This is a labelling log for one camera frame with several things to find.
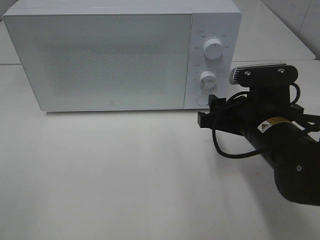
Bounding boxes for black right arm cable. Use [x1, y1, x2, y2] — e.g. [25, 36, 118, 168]
[211, 83, 320, 160]

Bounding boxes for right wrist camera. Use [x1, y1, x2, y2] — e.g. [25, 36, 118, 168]
[229, 63, 298, 88]

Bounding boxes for round microwave door button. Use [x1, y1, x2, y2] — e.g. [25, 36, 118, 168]
[196, 94, 209, 106]

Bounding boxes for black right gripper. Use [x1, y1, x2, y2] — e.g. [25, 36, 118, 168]
[197, 85, 304, 148]

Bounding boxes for white microwave knob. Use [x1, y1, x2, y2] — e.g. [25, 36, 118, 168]
[202, 37, 224, 60]
[199, 71, 217, 89]

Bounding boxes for white microwave oven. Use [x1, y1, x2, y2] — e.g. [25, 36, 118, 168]
[2, 0, 242, 111]

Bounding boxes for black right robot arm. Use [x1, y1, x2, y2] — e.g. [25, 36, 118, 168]
[197, 86, 320, 206]

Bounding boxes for white microwave door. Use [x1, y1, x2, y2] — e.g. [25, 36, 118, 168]
[4, 14, 191, 112]

